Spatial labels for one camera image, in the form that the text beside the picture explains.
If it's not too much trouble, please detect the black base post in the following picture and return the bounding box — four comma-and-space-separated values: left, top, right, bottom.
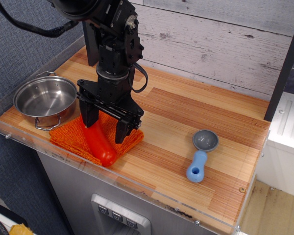
82, 22, 99, 66

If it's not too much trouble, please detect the white ridged cabinet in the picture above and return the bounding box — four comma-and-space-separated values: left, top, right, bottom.
255, 92, 294, 196

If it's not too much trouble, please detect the red toy hot dog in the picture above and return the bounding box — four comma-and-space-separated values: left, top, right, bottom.
80, 116, 117, 167

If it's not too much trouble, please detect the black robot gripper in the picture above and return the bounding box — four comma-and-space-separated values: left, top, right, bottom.
77, 74, 144, 144

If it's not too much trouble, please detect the black vertical post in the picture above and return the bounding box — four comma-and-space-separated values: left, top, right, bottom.
264, 35, 294, 122

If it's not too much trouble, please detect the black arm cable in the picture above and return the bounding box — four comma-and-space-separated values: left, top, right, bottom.
0, 0, 79, 39

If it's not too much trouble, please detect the yellow tape piece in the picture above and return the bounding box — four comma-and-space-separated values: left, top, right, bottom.
9, 224, 35, 235

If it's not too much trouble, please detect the orange cloth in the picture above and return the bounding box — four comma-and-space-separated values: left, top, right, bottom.
49, 111, 144, 165

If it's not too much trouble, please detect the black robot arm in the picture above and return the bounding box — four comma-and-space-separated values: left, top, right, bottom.
52, 0, 147, 143

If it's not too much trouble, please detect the blue grey ice cream scoop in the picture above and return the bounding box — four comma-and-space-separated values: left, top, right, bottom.
186, 129, 219, 183

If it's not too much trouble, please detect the stainless steel pot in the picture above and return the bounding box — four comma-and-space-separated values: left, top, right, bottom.
13, 71, 77, 131

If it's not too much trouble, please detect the silver dispenser button panel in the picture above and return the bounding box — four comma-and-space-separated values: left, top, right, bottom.
91, 194, 151, 235

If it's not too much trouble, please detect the grey toy fridge cabinet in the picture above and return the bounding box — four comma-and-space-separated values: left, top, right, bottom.
38, 153, 212, 235

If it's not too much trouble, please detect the clear acrylic edge guard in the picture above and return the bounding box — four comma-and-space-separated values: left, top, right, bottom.
0, 34, 276, 235

